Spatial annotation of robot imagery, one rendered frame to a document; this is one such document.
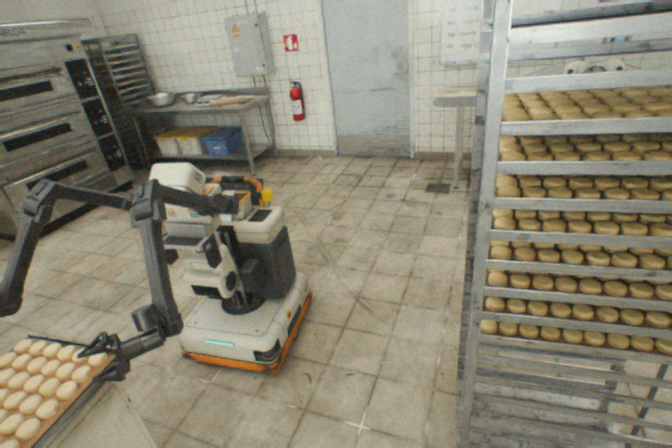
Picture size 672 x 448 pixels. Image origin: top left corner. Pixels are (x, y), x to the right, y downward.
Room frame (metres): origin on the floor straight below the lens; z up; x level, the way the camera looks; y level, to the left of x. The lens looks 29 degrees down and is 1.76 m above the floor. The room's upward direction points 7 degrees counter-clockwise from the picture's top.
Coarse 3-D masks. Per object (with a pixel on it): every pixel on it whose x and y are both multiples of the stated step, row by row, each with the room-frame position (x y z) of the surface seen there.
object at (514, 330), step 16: (512, 336) 0.79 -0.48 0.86; (528, 336) 0.77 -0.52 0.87; (544, 336) 0.76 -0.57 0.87; (560, 336) 0.76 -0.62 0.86; (576, 336) 0.74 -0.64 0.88; (592, 336) 0.73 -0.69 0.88; (608, 336) 0.73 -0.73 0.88; (624, 336) 0.72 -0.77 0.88; (640, 352) 0.68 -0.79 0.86; (656, 352) 0.67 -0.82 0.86
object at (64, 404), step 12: (48, 360) 0.89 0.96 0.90; (108, 360) 0.86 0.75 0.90; (24, 372) 0.85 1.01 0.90; (96, 372) 0.81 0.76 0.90; (84, 384) 0.77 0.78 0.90; (48, 396) 0.75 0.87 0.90; (72, 396) 0.74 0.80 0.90; (0, 408) 0.73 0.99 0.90; (60, 408) 0.70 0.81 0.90; (48, 420) 0.67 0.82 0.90; (0, 432) 0.65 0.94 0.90; (24, 444) 0.61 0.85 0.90
